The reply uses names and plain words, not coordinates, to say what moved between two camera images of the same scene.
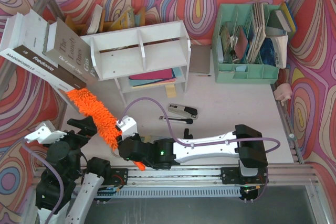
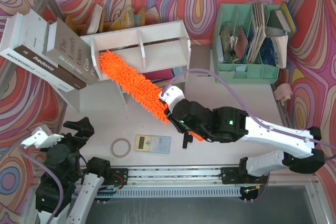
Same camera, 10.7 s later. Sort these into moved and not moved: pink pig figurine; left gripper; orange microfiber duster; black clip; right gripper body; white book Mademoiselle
Moved: orange microfiber duster; right gripper body
Not moved: pink pig figurine; left gripper; white book Mademoiselle; black clip
